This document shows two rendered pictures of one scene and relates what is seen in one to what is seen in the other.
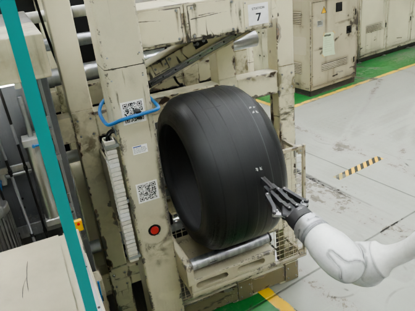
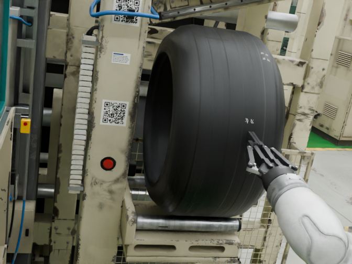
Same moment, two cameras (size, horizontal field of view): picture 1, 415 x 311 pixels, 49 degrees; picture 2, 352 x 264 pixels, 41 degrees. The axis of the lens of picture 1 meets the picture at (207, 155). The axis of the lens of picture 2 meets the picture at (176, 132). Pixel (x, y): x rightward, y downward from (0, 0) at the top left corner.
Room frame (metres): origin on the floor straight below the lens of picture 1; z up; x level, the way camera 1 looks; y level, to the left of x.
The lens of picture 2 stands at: (0.10, -0.11, 1.62)
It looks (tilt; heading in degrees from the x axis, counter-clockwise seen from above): 18 degrees down; 6
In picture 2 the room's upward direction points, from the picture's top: 10 degrees clockwise
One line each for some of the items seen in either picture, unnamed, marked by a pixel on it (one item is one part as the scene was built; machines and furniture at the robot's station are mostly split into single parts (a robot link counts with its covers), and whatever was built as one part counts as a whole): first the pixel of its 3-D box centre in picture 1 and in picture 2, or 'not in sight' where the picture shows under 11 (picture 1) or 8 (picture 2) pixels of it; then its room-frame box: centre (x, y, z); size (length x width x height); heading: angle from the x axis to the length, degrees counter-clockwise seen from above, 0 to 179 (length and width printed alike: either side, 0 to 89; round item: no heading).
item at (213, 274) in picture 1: (230, 265); (182, 241); (1.40, -0.04, 0.83); 0.36 x 0.09 x 0.06; 111
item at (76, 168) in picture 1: (91, 226); (53, 171); (2.15, 0.69, 0.61); 0.33 x 0.06 x 0.86; 21
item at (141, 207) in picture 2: (215, 253); (171, 228); (1.53, 0.01, 0.80); 0.37 x 0.36 x 0.02; 21
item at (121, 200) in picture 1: (122, 201); (83, 116); (1.36, 0.31, 1.19); 0.05 x 0.04 x 0.48; 21
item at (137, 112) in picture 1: (128, 106); (124, 8); (1.42, 0.24, 1.51); 0.19 x 0.19 x 0.06; 21
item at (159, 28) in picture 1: (191, 18); not in sight; (1.86, 0.00, 1.71); 0.61 x 0.25 x 0.15; 111
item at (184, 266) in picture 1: (172, 247); (124, 199); (1.47, 0.18, 0.90); 0.40 x 0.03 x 0.10; 21
